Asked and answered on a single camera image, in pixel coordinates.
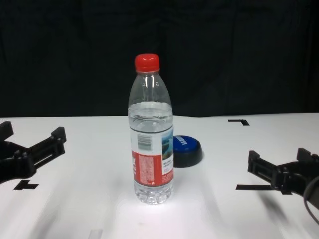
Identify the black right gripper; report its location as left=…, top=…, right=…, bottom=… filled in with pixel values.
left=248, top=148, right=319, bottom=197

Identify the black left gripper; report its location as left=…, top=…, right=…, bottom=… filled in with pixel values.
left=0, top=121, right=67, bottom=185

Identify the blue push button black base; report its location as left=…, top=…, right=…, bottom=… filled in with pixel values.
left=172, top=134, right=204, bottom=168

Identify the clear water bottle red cap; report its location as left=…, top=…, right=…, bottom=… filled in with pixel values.
left=128, top=52, right=174, bottom=205

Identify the black backdrop cloth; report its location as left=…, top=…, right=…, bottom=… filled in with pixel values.
left=0, top=0, right=319, bottom=118

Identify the translucent tape strip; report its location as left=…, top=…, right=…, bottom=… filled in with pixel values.
left=89, top=228, right=103, bottom=239

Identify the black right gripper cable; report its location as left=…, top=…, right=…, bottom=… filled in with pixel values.
left=302, top=175, right=319, bottom=223

